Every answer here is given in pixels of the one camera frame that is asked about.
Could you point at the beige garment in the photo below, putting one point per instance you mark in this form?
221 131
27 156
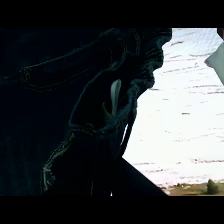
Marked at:
218 63

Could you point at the dark blue jeans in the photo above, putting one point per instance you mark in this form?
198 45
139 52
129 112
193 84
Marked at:
50 110

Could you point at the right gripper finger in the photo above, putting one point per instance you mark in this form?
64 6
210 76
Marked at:
133 183

